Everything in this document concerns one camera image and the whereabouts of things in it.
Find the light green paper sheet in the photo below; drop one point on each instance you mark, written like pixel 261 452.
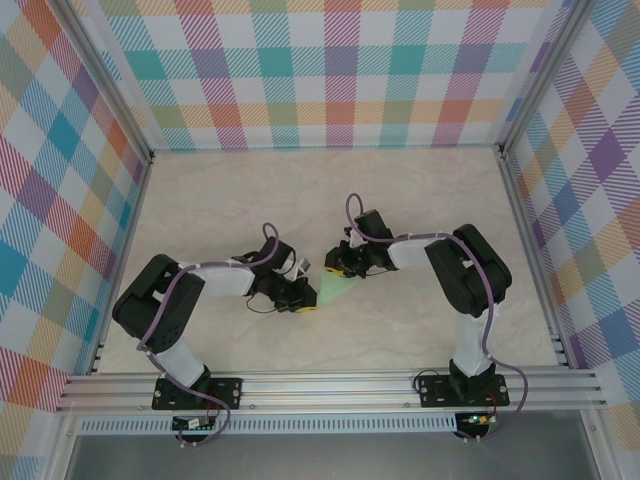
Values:
pixel 335 287

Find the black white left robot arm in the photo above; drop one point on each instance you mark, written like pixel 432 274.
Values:
pixel 160 305

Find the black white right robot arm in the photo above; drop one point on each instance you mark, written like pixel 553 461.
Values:
pixel 470 275

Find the small black electronics board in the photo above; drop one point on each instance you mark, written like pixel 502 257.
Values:
pixel 192 424

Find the small electronics board with LED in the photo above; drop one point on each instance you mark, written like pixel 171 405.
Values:
pixel 477 419

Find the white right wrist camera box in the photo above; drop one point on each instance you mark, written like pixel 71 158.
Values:
pixel 356 241

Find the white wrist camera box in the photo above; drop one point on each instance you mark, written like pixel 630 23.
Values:
pixel 356 241
pixel 302 265

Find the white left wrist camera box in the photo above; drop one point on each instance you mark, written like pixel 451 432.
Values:
pixel 302 265

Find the long aluminium mounting rail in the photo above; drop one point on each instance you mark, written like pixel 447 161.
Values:
pixel 325 392

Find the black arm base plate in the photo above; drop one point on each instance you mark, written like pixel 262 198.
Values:
pixel 227 392
pixel 425 395

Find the aluminium table edge rail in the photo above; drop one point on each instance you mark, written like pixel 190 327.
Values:
pixel 531 240
pixel 127 240

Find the aluminium frame post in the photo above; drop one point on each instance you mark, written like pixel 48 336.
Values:
pixel 540 75
pixel 111 75

